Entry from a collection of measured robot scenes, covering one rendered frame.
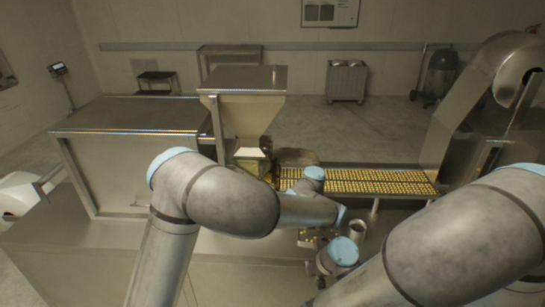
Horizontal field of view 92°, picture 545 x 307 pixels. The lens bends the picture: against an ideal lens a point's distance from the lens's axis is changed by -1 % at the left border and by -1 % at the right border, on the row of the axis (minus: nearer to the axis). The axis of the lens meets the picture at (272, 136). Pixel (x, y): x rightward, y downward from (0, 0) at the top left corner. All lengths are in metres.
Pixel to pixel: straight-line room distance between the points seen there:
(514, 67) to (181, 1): 4.62
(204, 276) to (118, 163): 0.69
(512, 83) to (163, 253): 1.34
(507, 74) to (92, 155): 1.79
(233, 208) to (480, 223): 0.34
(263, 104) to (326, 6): 3.89
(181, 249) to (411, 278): 0.41
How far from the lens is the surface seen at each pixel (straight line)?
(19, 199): 2.19
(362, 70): 4.60
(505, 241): 0.40
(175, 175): 0.54
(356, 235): 1.37
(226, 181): 0.49
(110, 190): 1.60
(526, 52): 1.39
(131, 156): 1.39
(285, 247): 1.37
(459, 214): 0.40
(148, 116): 1.39
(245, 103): 1.09
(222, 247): 1.39
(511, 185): 0.45
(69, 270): 1.90
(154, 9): 5.37
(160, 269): 0.63
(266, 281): 1.51
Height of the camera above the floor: 1.89
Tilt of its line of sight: 30 degrees down
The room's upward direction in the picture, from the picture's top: 1 degrees counter-clockwise
